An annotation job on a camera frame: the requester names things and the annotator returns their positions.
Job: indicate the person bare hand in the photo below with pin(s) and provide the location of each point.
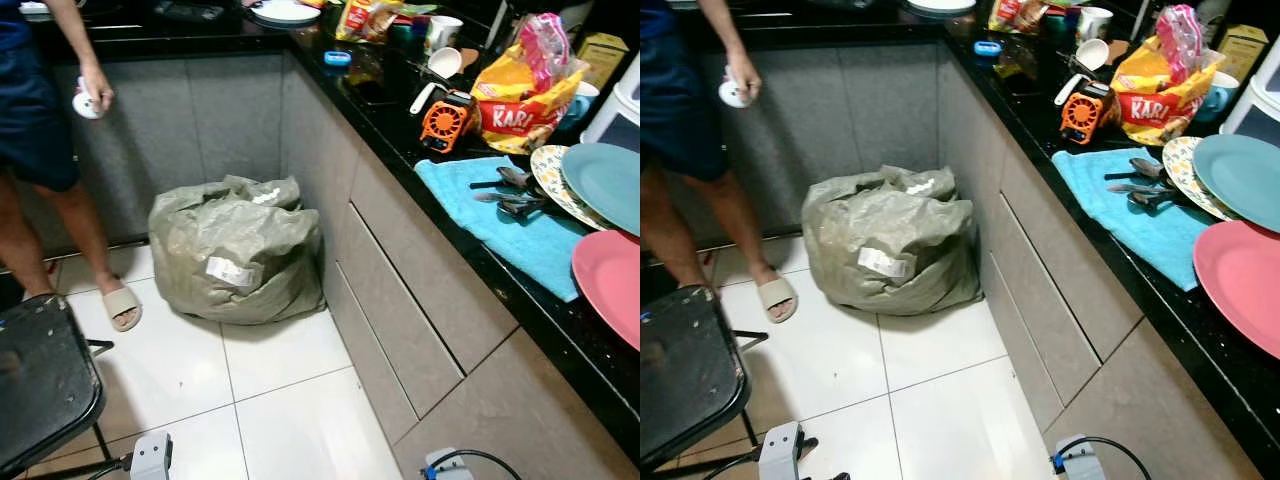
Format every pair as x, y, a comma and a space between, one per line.
745, 73
97, 85

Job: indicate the small white round object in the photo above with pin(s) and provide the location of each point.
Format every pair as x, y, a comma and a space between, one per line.
733, 97
85, 108

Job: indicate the person bare forearm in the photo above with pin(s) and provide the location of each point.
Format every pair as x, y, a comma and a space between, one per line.
75, 35
720, 30

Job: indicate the person in dark shorts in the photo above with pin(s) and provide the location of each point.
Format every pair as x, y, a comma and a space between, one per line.
30, 120
680, 110

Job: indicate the yellow box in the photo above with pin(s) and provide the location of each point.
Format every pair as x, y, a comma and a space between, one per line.
1245, 45
605, 55

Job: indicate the blue-grey plate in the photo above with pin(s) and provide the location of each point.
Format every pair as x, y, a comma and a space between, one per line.
605, 180
1245, 175

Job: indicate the white plate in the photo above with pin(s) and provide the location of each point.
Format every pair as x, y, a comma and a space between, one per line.
285, 12
940, 5

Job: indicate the pink plastic packet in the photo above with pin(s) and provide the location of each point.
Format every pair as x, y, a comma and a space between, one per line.
545, 45
1182, 35

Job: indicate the grey-green plastic sack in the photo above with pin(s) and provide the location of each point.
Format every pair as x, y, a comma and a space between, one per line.
890, 230
230, 240

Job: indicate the beige slipper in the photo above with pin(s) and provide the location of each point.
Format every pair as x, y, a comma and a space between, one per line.
777, 297
122, 305

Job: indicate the floral print plate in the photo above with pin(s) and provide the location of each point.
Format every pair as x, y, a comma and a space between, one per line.
1180, 170
550, 180

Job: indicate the yellow snack bag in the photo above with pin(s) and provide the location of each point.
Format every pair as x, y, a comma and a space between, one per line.
1155, 105
520, 115

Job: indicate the small blue oval object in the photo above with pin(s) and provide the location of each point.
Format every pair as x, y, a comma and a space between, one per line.
337, 58
988, 48

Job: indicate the pink plate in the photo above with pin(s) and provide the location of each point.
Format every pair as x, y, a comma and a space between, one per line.
610, 280
1245, 280

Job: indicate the large metal spoon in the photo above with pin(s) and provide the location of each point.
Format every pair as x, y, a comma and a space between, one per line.
513, 177
1147, 167

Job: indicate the orange snack packet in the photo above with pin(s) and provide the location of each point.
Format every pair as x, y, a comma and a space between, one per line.
365, 20
1015, 12

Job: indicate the blue towel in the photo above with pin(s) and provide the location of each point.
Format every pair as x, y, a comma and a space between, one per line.
520, 250
1140, 235

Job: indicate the white plastic ladle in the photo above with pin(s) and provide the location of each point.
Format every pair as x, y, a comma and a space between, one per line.
445, 62
1092, 52

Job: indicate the black chair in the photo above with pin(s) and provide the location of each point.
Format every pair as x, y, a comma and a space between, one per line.
690, 370
40, 380

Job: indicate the orange handheld fan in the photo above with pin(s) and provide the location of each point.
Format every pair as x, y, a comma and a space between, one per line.
1082, 115
445, 125

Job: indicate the white printed cup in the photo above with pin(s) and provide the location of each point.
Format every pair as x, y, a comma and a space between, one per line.
1095, 22
443, 32

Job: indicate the grey wood cabinet front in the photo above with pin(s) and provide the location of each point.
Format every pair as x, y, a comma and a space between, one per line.
1050, 300
420, 320

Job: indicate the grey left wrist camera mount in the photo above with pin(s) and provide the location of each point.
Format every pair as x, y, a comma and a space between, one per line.
150, 460
780, 450

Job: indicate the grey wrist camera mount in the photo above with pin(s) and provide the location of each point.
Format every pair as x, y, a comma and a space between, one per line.
150, 460
780, 450
1085, 465
445, 468

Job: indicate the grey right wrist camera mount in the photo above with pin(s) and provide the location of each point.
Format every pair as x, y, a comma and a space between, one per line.
1085, 465
445, 468

